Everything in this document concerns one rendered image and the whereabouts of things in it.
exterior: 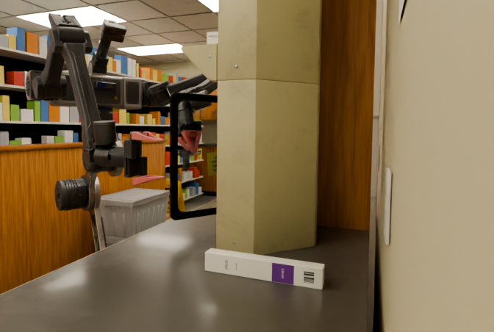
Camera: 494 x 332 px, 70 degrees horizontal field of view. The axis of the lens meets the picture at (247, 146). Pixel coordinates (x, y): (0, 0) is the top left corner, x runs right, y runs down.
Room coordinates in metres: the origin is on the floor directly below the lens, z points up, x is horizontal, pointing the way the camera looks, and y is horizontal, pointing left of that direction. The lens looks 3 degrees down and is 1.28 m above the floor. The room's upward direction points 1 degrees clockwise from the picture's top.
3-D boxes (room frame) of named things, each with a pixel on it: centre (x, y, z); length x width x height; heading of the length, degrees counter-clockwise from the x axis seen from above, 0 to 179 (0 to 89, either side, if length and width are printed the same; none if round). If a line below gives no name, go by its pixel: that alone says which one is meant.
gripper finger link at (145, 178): (0.93, 0.26, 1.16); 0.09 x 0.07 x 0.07; 70
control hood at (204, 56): (1.13, 0.08, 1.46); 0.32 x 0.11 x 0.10; 160
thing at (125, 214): (3.24, 1.04, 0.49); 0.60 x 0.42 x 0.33; 160
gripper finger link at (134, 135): (0.93, 0.26, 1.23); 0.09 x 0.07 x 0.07; 70
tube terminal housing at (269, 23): (1.07, -0.09, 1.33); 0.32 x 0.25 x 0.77; 160
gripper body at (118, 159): (0.95, 0.33, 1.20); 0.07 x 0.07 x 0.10; 70
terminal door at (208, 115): (1.17, 0.11, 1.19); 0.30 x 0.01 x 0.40; 125
